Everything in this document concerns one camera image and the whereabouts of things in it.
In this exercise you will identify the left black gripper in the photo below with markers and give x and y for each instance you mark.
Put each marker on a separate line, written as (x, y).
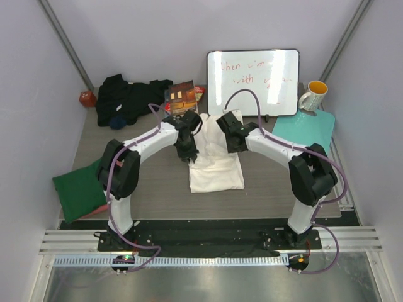
(185, 156)

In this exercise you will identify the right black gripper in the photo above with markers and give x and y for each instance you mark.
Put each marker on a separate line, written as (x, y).
(230, 149)

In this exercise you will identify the white t-shirt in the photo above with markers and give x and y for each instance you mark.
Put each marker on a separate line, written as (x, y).
(215, 169)

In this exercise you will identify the brown Edward Tulane book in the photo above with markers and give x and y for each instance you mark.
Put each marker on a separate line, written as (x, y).
(182, 98)

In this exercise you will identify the red Treehouse book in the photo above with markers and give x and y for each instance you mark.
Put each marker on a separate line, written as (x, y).
(199, 93)

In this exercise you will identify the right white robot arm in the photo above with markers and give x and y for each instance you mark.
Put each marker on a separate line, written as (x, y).
(312, 177)

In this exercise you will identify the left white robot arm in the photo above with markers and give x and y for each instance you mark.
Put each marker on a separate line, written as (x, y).
(118, 171)

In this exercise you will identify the folded pink t-shirt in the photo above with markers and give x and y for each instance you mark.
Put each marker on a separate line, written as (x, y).
(94, 199)

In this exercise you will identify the teal cutting board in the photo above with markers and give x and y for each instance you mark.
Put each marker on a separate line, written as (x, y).
(306, 128)

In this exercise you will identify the white whiteboard with writing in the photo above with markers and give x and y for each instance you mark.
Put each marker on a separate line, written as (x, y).
(273, 76)

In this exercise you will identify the dark blue cloth ball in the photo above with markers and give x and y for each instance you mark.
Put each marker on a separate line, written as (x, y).
(117, 122)

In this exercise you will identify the white mug yellow inside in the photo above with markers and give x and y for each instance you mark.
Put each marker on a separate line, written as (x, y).
(312, 98)

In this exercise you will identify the black t-shirt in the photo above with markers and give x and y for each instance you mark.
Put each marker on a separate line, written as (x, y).
(116, 96)

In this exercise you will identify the red cube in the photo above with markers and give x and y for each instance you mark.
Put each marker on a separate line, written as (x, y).
(87, 99)

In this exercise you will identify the folded green t-shirt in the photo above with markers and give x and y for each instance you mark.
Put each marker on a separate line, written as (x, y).
(70, 187)

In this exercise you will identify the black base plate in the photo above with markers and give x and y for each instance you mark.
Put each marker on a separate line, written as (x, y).
(201, 238)

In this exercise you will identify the slotted cable duct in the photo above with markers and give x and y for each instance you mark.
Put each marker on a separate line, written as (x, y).
(129, 261)

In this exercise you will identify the right aluminium frame post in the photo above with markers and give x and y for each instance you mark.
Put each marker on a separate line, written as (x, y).
(351, 28)

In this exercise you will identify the aluminium frame post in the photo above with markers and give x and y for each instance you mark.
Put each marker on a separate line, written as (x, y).
(351, 28)
(65, 42)

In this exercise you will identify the left aluminium frame post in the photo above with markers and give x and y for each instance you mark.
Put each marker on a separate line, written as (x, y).
(65, 42)

